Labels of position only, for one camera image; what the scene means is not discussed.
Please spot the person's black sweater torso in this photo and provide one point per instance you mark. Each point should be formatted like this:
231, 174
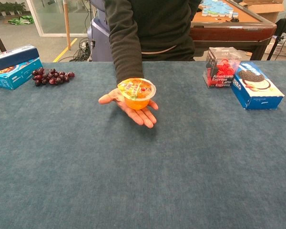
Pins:
162, 23

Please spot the person's black sleeved right forearm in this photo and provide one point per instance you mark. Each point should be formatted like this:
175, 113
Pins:
125, 43

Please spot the light blue snack box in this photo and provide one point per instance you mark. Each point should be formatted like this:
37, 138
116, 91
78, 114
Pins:
16, 76

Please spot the white plastic basket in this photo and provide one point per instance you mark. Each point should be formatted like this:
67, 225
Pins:
284, 48

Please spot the orange jelly cup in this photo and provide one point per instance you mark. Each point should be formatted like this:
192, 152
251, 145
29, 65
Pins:
137, 94

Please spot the white framed glass partition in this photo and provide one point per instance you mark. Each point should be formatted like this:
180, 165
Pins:
52, 16

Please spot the black tripod stand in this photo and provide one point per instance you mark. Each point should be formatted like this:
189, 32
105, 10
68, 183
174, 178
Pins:
281, 23

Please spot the dark blue long box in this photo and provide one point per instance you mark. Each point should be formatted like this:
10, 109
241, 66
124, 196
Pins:
14, 58

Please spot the clear red coffee capsule box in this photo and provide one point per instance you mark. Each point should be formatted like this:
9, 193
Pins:
222, 69

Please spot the row of potted plants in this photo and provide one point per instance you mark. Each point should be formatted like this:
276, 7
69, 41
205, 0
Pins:
7, 8

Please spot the brown cardboard box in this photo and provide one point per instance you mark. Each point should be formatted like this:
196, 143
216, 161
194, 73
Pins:
269, 9

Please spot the blue Oreo cookie box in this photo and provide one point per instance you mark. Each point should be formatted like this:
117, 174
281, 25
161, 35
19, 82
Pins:
257, 93

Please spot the blue felt tablecloth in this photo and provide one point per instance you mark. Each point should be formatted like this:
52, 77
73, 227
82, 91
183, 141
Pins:
143, 171

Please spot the green cloth heap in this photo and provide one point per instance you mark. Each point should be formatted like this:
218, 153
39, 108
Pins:
21, 20

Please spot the light wooden pole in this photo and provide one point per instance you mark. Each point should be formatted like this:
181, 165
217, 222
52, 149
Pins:
67, 26

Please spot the blue map puzzle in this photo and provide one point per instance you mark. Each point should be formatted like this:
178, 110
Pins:
214, 8

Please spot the bunch of red grapes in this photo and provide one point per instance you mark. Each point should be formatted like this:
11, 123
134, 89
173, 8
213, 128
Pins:
53, 77

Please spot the grey blue machine base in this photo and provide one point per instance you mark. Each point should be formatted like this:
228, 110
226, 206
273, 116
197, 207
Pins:
100, 38

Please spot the dark wooden framed table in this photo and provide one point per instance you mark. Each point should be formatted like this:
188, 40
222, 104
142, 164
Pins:
233, 29

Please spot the person's bare right hand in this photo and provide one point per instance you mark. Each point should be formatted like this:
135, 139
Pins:
138, 114

